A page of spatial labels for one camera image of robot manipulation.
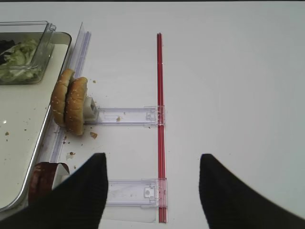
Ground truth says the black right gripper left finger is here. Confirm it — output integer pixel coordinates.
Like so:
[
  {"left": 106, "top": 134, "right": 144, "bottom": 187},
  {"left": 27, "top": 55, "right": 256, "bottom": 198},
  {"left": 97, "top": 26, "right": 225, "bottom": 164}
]
[{"left": 0, "top": 153, "right": 108, "bottom": 229}]

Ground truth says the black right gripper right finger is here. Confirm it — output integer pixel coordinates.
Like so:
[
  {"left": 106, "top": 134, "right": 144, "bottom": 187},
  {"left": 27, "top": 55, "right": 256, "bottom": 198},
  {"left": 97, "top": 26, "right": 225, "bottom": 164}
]
[{"left": 199, "top": 154, "right": 305, "bottom": 229}]

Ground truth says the white pusher behind patties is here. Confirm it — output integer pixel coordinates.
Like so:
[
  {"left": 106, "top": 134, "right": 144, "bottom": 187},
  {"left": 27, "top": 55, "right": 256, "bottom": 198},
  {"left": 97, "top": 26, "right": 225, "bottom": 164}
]
[{"left": 51, "top": 163, "right": 70, "bottom": 190}]

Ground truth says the dark meat patties right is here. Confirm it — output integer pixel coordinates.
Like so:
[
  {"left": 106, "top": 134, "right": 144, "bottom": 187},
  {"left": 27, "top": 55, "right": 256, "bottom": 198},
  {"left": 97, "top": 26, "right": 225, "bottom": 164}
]
[{"left": 28, "top": 162, "right": 58, "bottom": 205}]

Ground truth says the green lettuce pile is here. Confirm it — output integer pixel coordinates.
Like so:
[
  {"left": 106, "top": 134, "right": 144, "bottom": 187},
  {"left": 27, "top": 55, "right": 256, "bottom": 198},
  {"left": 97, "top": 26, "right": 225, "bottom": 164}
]
[{"left": 0, "top": 39, "right": 41, "bottom": 84}]

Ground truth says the right red strip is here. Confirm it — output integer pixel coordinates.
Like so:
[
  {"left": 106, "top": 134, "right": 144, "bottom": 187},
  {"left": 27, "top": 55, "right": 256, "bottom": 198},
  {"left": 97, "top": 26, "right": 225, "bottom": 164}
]
[{"left": 157, "top": 33, "right": 167, "bottom": 223}]

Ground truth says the white pusher behind buns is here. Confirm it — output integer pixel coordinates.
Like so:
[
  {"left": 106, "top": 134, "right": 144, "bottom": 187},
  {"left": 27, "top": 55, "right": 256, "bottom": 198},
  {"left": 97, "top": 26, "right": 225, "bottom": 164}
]
[{"left": 83, "top": 97, "right": 99, "bottom": 122}]

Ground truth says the white serving tray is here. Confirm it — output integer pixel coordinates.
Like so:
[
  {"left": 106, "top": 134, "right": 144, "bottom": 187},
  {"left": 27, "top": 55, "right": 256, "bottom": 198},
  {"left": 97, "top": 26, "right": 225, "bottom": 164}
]
[{"left": 0, "top": 32, "right": 72, "bottom": 212}]

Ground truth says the front sesame bun top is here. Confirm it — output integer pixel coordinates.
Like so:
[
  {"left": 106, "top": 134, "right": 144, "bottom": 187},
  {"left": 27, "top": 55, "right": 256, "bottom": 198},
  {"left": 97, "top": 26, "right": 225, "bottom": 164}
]
[{"left": 50, "top": 69, "right": 74, "bottom": 126}]

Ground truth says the sesame bun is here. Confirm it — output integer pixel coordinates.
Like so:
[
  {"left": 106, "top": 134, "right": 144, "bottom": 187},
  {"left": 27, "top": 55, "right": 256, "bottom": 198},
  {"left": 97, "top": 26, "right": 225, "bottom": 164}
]
[
  {"left": 50, "top": 69, "right": 74, "bottom": 126},
  {"left": 64, "top": 77, "right": 88, "bottom": 136}
]

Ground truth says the rear sesame bun top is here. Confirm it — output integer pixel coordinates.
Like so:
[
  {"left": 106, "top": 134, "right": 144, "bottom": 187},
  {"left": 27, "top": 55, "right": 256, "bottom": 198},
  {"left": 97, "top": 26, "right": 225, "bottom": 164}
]
[{"left": 64, "top": 77, "right": 88, "bottom": 136}]

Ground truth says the clear plastic salad container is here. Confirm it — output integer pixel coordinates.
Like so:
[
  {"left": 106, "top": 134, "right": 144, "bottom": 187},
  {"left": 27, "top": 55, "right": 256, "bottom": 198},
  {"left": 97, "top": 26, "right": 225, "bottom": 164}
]
[{"left": 0, "top": 21, "right": 56, "bottom": 84}]

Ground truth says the lower right clear rail holder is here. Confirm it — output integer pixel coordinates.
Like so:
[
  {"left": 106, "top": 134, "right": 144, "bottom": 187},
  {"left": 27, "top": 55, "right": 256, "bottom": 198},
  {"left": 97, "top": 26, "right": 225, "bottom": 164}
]
[{"left": 106, "top": 178, "right": 167, "bottom": 208}]

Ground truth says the clear rail holder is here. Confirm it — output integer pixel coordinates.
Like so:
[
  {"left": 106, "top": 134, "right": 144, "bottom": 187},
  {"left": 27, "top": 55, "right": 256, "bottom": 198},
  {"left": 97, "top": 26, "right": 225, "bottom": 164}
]
[
  {"left": 106, "top": 178, "right": 167, "bottom": 208},
  {"left": 85, "top": 106, "right": 158, "bottom": 127}
]

